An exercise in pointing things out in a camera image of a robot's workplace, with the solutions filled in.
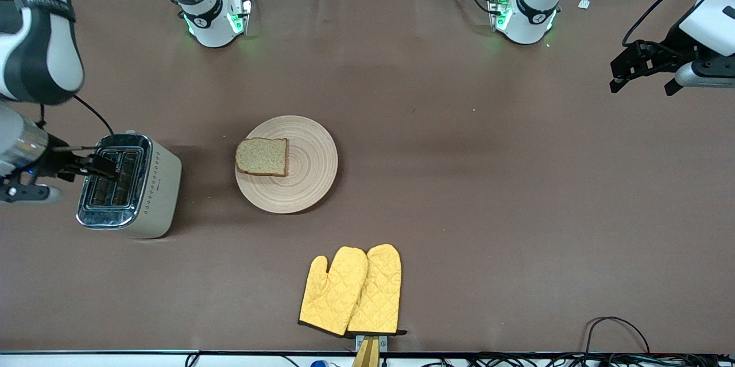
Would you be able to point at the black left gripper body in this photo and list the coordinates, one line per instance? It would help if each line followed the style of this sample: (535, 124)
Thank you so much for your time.
(673, 48)

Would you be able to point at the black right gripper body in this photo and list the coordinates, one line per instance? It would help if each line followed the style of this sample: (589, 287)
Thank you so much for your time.
(59, 163)

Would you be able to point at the round wooden plate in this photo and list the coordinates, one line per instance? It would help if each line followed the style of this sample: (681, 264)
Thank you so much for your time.
(310, 177)

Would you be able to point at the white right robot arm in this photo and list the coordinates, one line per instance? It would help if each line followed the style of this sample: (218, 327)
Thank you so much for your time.
(51, 62)

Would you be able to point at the beige and chrome toaster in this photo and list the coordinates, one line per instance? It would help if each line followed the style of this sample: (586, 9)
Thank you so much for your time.
(155, 194)

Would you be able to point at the slice of brown bread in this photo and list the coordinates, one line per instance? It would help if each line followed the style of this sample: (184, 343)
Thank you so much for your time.
(261, 156)

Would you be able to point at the yellow quilted oven mitt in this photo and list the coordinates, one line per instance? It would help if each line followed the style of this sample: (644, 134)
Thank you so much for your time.
(379, 286)
(330, 298)

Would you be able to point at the small blue cap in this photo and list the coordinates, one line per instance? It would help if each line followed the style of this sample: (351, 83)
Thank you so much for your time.
(319, 363)

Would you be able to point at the small metal bracket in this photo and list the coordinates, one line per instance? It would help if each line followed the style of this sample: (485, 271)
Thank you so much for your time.
(382, 341)

